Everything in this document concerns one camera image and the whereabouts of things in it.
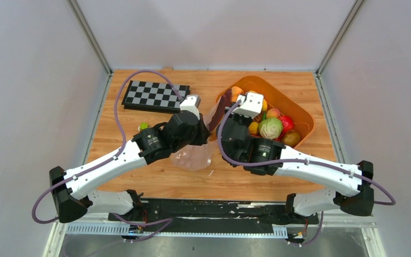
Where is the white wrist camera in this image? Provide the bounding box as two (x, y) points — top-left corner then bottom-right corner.
(179, 95), (201, 119)
(231, 92), (264, 118)

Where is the small yellow toy fruit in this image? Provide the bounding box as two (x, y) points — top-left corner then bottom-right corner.
(248, 122), (259, 135)

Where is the orange toy sausage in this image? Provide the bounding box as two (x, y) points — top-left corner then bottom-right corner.
(208, 89), (232, 132)

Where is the brown toy potato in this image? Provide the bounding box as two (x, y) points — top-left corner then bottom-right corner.
(280, 130), (301, 148)

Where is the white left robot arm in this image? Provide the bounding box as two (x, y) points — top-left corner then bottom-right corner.
(49, 110), (214, 223)

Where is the orange plastic basket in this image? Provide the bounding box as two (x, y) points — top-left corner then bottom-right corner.
(216, 75), (316, 149)

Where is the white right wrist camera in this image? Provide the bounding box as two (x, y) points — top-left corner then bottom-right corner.
(231, 92), (264, 118)

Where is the red green brick car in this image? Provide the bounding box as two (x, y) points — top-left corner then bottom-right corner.
(138, 122), (150, 132)

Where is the black white checkerboard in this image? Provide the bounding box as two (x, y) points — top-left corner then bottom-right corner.
(121, 80), (181, 114)

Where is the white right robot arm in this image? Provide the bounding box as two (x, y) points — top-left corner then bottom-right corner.
(217, 118), (375, 224)

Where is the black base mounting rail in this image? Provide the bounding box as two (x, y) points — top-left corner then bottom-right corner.
(122, 198), (319, 233)

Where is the green toy cabbage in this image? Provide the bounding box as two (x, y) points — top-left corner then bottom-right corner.
(258, 117), (284, 140)

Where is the clear zip top bag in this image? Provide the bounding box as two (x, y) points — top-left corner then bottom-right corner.
(170, 104), (217, 171)

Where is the orange toy fruit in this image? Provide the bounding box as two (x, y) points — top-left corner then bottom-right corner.
(231, 86), (244, 103)

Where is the red toy apple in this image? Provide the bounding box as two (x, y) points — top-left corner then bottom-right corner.
(278, 115), (295, 135)

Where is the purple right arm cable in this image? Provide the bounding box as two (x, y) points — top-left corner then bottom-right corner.
(217, 101), (397, 207)

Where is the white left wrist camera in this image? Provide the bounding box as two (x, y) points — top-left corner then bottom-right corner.
(179, 95), (201, 119)

